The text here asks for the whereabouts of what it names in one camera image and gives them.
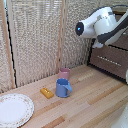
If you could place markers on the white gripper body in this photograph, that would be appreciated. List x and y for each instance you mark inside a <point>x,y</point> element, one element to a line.
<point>97,44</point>

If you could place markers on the blue mug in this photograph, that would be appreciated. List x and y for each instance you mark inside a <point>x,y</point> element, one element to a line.
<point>62,88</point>

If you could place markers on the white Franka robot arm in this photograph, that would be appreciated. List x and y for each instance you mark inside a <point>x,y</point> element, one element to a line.
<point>106,23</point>

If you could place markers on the pink cup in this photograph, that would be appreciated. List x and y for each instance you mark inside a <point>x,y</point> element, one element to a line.
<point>64,73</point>

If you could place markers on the yellow rectangular block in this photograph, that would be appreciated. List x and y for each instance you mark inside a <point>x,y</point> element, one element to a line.
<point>47,92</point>

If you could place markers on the white rounded object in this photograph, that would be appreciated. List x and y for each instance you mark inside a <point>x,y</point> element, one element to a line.
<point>121,118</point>

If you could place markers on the white patterned plate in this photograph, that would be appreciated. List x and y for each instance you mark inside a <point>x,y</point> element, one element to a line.
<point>15,110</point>

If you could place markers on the wooden screen post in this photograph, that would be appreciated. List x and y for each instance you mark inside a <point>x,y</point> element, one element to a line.
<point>60,40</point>
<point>7,50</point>

